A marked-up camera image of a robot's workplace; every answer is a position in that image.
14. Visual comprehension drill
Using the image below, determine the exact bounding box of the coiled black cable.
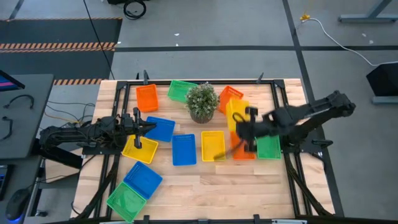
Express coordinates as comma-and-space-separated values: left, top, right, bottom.
123, 0, 147, 21

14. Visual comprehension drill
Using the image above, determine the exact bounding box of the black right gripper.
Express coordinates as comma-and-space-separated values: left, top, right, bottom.
213, 106, 281, 162

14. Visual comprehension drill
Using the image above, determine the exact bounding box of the blue plastic basket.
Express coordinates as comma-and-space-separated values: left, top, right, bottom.
144, 116, 177, 143
123, 161, 164, 200
171, 133, 198, 167

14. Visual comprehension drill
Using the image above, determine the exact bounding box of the black computer mouse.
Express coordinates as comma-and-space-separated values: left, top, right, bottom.
4, 188, 32, 222

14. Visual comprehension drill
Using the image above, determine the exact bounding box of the grey desk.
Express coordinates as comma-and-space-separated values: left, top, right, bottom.
0, 73, 55, 160

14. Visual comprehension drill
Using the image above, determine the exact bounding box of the black box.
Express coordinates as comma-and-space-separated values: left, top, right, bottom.
366, 62, 398, 97

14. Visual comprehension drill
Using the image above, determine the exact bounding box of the black hazard striped floor mat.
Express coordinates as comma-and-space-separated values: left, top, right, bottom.
0, 17, 123, 85

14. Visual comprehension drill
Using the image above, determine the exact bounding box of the computer monitor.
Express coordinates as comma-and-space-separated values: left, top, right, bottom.
0, 70, 26, 93

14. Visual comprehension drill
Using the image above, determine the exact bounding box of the white cable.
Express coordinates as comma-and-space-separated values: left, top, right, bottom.
309, 17, 398, 68

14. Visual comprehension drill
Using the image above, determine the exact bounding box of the thin black cable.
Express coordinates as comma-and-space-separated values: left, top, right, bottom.
83, 0, 116, 81

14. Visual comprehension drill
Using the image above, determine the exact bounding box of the green plastic basket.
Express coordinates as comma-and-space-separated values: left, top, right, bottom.
106, 181, 147, 224
167, 79, 198, 104
256, 134, 282, 161

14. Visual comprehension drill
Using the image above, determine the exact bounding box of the orange plastic basket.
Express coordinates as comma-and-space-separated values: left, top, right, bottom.
218, 85, 244, 115
229, 130, 257, 161
136, 83, 160, 113

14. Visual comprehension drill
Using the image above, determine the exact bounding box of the short black cable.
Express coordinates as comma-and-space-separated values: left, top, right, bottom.
1, 116, 14, 141

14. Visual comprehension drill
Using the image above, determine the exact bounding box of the yellow cord with plug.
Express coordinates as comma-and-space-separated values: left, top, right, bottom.
299, 0, 312, 22

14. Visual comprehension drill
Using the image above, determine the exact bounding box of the grey table leg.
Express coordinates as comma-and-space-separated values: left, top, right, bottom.
338, 0, 398, 24

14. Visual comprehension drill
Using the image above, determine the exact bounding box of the black curved band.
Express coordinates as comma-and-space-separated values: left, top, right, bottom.
2, 94, 35, 110

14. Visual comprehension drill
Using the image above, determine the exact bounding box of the black aluminium table frame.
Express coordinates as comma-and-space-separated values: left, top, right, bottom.
70, 70, 345, 224

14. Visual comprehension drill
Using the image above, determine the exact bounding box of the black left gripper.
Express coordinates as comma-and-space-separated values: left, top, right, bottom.
120, 107, 157, 150

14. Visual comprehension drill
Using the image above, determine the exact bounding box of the yellow plastic basket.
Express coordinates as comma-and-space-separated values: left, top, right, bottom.
225, 98, 251, 133
200, 130, 226, 162
121, 134, 159, 165

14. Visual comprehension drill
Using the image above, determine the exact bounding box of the grey stand base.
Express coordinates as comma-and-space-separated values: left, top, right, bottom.
372, 95, 398, 105

